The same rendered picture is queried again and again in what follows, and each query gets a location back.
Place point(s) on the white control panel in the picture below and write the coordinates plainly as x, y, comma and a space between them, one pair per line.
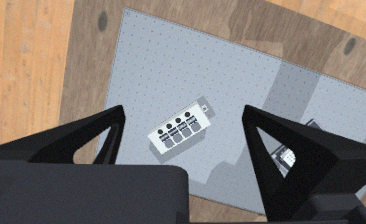
179, 127

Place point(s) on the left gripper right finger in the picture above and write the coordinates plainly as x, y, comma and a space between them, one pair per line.
325, 163

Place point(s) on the grey rectangular plate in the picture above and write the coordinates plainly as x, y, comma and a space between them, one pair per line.
161, 67

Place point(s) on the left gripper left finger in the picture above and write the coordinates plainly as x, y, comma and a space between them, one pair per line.
59, 144

